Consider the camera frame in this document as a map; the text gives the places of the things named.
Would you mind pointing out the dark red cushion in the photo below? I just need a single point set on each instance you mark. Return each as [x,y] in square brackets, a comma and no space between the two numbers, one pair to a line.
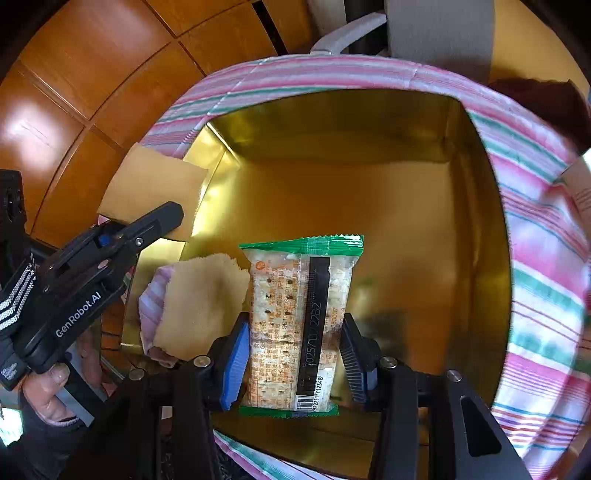
[535,99]

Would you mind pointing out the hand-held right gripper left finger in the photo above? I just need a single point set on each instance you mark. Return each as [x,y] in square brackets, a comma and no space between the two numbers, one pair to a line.
[233,369]

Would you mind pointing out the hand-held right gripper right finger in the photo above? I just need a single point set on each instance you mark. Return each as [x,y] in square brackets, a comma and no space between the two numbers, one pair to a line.
[356,374]

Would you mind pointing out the grey yellow blue armchair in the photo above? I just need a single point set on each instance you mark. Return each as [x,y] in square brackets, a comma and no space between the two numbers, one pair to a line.
[438,32]

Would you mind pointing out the yellow cloth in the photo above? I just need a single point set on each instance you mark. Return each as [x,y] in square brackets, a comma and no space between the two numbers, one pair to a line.
[203,304]

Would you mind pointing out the pink green striped tablecloth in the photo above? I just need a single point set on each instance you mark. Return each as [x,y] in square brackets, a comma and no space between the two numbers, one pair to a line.
[531,300]

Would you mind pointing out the person's left hand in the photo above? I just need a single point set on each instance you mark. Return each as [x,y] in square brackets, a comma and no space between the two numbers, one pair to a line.
[48,397]

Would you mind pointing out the green-edged cracker packet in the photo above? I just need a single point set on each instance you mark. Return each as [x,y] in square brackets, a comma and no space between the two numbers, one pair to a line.
[286,314]

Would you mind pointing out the person's left forearm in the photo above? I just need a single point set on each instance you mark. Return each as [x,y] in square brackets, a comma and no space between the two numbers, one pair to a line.
[41,454]

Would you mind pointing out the wooden panelled cabinet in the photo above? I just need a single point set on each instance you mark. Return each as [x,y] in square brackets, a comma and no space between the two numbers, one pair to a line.
[92,69]

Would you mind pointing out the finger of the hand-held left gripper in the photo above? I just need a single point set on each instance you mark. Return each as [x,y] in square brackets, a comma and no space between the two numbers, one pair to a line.
[154,220]

